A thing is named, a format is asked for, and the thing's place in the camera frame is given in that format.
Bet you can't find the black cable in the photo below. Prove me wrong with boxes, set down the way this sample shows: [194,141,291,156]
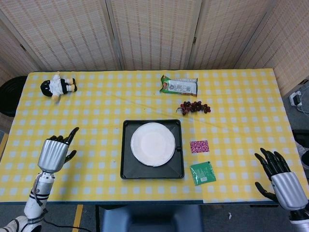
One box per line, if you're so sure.
[42,216,84,230]

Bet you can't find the green white snack packet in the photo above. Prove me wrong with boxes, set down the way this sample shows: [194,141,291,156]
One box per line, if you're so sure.
[159,74,198,97]

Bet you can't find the black white plush toy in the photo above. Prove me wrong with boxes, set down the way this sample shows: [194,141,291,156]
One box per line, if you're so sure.
[40,71,78,102]

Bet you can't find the woven folding screen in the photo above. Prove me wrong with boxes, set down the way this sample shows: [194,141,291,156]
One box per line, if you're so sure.
[0,0,309,132]

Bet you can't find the green foil sachet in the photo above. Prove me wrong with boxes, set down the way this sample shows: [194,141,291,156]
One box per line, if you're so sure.
[189,161,217,186]

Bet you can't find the purple patterned square sachet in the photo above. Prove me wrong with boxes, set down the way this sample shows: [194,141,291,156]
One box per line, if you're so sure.
[190,139,210,154]

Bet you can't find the white paper plate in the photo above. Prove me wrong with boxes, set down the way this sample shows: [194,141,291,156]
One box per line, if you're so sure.
[130,122,176,168]

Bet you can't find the black square plastic tray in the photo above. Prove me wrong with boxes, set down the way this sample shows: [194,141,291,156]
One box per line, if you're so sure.
[120,119,185,180]

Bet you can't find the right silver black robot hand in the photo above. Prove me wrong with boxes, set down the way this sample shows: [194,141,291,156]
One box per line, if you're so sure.
[254,147,309,210]

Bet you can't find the black round stool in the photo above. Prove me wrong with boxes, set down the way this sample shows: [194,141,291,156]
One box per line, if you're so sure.
[0,76,28,117]

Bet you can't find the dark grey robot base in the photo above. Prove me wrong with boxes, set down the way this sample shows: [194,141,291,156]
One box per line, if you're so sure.
[99,204,204,232]

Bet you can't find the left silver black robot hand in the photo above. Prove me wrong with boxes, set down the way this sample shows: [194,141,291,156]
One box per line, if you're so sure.
[37,127,80,174]

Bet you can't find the bunch of red grapes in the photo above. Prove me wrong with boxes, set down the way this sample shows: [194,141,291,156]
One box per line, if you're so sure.
[176,101,211,116]

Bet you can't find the yellow white checked tablecloth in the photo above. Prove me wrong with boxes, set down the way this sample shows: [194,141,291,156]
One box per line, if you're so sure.
[0,69,309,204]

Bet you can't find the white power adapter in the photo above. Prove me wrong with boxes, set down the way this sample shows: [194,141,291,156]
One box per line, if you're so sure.
[289,91,303,107]

